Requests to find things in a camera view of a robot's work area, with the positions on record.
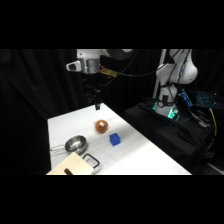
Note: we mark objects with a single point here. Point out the blue cube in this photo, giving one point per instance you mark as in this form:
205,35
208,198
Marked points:
115,139

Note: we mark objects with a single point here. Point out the orange round toy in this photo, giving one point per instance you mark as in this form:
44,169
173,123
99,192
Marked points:
101,125

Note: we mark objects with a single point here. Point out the silver metal pot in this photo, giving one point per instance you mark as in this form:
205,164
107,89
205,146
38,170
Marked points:
75,144

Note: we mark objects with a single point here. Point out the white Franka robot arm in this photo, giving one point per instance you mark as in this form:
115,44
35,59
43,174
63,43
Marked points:
173,71

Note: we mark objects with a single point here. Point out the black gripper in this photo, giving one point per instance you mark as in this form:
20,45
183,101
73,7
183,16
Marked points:
91,82

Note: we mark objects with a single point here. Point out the black robot stand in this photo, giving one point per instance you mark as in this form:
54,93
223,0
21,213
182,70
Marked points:
173,133

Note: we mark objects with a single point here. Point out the keyboard with blue backlight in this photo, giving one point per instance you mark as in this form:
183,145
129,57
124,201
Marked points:
207,98

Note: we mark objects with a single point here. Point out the light wooden box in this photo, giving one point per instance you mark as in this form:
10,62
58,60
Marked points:
71,165

